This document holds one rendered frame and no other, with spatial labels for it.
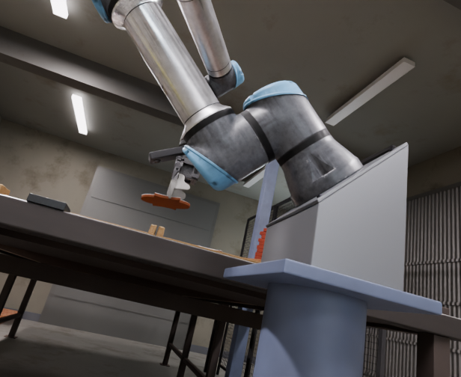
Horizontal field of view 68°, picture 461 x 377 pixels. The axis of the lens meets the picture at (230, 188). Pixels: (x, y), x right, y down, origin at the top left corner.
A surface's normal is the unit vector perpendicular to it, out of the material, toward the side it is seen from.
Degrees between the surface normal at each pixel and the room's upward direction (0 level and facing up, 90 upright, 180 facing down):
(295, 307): 90
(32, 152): 90
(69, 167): 90
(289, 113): 105
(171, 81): 123
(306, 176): 109
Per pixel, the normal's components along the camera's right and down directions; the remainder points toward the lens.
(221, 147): -0.01, -0.03
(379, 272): 0.26, -0.28
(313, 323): -0.22, -0.38
